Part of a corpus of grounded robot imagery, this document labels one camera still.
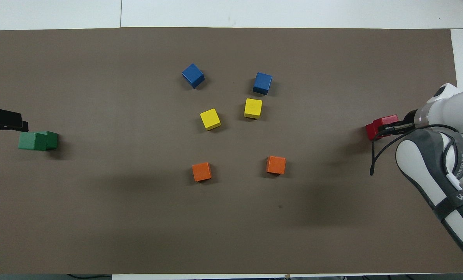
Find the yellow wooden block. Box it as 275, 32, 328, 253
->
200, 108, 221, 131
244, 98, 263, 119

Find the black velcro cable strap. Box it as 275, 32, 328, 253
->
445, 134, 463, 185
433, 190, 463, 223

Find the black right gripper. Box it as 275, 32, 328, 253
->
379, 110, 418, 135

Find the blue wooden block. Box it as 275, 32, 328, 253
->
182, 63, 205, 89
253, 72, 273, 96

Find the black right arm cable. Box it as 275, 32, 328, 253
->
369, 124, 461, 176

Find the brown table mat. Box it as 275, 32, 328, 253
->
0, 27, 463, 275

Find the green wooden block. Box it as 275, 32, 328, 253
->
18, 132, 48, 152
45, 131, 59, 151

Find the red wooden block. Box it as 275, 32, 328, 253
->
373, 114, 399, 137
365, 122, 388, 141

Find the orange wooden block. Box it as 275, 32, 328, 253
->
266, 156, 286, 175
192, 162, 212, 182

